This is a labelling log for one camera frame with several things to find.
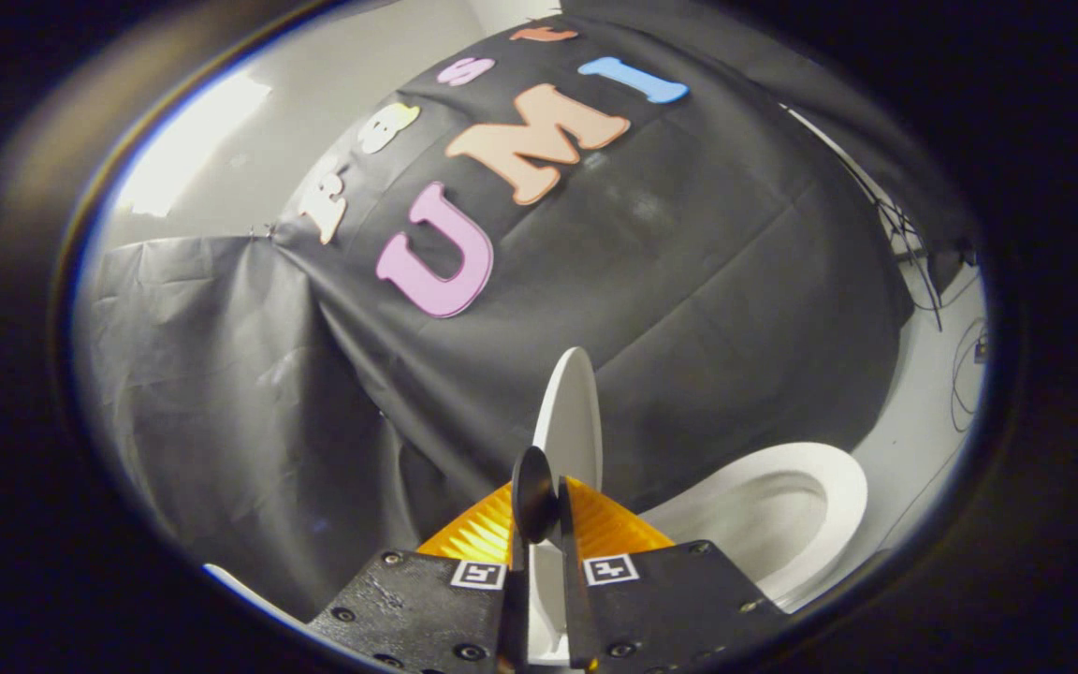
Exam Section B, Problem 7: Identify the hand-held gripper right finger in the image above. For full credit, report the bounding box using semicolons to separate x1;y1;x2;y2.
558;475;789;673

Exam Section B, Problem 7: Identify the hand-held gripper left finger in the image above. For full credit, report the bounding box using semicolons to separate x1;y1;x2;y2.
307;481;531;674

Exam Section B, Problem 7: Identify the white toilet lid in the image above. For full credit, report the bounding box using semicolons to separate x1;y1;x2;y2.
513;346;604;667

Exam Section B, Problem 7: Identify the white toilet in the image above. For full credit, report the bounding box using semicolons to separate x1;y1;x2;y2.
202;442;869;628

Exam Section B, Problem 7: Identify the black backdrop cloth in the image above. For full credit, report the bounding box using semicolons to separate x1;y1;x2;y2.
71;0;980;623

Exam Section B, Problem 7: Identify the black tripod stand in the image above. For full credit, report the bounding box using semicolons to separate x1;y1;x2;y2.
782;103;944;332

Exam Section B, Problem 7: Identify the tangle of black floor cables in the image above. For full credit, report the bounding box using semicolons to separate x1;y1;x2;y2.
949;316;989;433

